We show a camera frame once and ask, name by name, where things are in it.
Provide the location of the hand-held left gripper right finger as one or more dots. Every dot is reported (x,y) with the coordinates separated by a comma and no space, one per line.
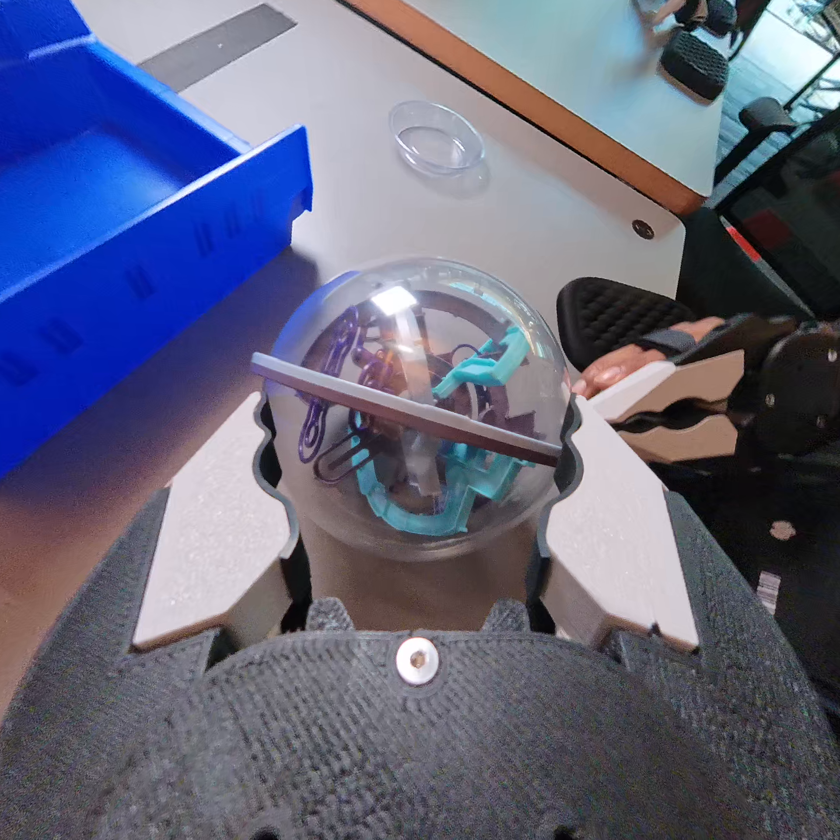
(617,558)

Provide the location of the black and tan gripper tool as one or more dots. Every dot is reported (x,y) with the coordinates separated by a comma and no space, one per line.
(663,10)

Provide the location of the black mesh office chair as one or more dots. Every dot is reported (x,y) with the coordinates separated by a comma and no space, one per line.
(787,216)

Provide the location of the orange-edged grey desk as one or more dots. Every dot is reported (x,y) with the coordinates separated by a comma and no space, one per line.
(590,79)

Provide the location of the black perforated chair armrest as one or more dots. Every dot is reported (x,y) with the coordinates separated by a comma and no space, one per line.
(610,315)

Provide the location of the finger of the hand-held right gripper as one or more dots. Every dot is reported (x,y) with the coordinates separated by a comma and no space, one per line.
(695,436)
(682,380)

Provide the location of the clear plastic maze ball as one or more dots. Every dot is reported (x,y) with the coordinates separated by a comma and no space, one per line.
(407,394)

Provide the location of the black oval wrist rest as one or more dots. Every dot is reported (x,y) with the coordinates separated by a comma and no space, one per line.
(694,65)
(712,16)

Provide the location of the round desk grommet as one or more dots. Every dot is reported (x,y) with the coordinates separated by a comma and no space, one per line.
(643,229)

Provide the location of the person's right hand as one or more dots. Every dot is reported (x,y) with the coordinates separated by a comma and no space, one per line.
(607,374)

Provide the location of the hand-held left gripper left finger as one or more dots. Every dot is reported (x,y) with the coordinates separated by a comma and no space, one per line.
(210,551)

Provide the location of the blue plastic bin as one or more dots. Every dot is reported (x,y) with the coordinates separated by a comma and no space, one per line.
(131,229)
(33,23)

